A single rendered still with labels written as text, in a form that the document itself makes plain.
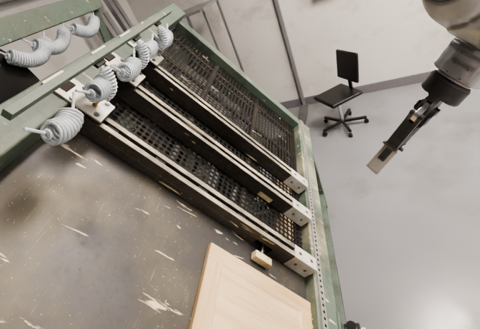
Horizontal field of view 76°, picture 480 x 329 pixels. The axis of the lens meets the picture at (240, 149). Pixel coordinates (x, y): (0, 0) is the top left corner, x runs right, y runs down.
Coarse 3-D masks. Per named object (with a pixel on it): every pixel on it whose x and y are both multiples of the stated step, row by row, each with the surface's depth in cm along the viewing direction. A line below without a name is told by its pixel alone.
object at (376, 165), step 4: (384, 144) 66; (384, 148) 66; (380, 152) 67; (392, 152) 65; (396, 152) 64; (376, 156) 67; (388, 156) 66; (392, 156) 65; (372, 160) 68; (376, 160) 67; (380, 160) 67; (388, 160) 66; (368, 164) 69; (372, 164) 68; (376, 164) 68; (380, 164) 67; (384, 164) 66; (372, 168) 68; (376, 168) 68; (380, 168) 67; (376, 172) 68
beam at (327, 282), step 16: (304, 128) 231; (304, 176) 179; (304, 192) 168; (320, 208) 167; (304, 224) 151; (320, 224) 156; (304, 240) 144; (320, 240) 146; (320, 256) 138; (320, 320) 111; (336, 320) 118
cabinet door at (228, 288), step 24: (216, 264) 100; (240, 264) 107; (216, 288) 94; (240, 288) 101; (264, 288) 107; (192, 312) 86; (216, 312) 90; (240, 312) 95; (264, 312) 101; (288, 312) 108
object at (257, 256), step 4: (252, 252) 116; (256, 252) 114; (260, 252) 115; (252, 256) 114; (256, 256) 113; (260, 256) 114; (264, 256) 116; (256, 260) 114; (260, 260) 114; (264, 260) 114; (268, 260) 115; (260, 264) 115; (264, 264) 115; (268, 264) 115
